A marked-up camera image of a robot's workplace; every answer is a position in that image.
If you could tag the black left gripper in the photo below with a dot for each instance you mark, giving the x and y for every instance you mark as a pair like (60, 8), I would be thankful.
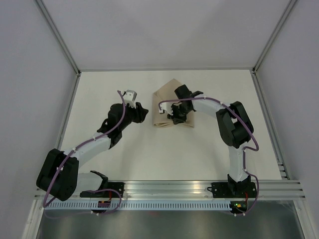
(140, 112)

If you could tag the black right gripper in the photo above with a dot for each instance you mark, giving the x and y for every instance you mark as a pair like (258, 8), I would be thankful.
(176, 119)

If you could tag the beige cloth napkin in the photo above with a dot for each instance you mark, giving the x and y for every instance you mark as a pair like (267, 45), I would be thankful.
(166, 92)

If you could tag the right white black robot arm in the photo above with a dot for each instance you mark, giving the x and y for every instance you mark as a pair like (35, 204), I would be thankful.
(235, 129)

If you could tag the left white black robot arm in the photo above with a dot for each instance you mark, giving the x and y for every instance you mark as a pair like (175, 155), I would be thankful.
(59, 175)

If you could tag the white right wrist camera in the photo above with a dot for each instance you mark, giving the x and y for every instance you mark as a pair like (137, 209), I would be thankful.
(163, 108)

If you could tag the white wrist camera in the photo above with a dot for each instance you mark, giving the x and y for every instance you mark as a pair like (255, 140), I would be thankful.
(163, 108)
(129, 97)

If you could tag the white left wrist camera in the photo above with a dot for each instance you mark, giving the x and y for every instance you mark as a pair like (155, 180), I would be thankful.
(129, 97)

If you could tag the left aluminium side rail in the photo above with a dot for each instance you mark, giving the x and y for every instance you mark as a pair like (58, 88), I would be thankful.
(68, 109)

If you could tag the aluminium side rail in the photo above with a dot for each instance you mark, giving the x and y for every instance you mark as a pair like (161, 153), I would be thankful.
(68, 109)
(270, 126)

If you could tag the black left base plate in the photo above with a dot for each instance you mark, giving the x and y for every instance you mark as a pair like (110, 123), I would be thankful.
(110, 190)

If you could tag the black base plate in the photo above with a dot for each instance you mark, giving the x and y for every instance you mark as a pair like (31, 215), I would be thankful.
(226, 190)
(110, 190)

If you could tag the aluminium front mounting rail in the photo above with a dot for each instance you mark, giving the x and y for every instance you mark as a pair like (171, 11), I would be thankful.
(197, 190)

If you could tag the right aluminium frame post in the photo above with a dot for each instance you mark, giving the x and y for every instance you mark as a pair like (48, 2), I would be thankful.
(274, 35)

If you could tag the aluminium frame post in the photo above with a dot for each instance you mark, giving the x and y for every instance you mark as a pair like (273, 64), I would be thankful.
(57, 35)
(274, 35)

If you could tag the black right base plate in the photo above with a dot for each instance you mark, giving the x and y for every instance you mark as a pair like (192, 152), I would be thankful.
(226, 190)

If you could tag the left aluminium frame post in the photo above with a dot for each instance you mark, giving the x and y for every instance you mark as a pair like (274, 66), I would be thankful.
(57, 35)

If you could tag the right aluminium side rail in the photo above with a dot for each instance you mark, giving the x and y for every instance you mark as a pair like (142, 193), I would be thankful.
(270, 126)

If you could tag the white slotted cable duct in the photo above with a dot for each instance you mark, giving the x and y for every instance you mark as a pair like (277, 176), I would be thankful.
(142, 205)

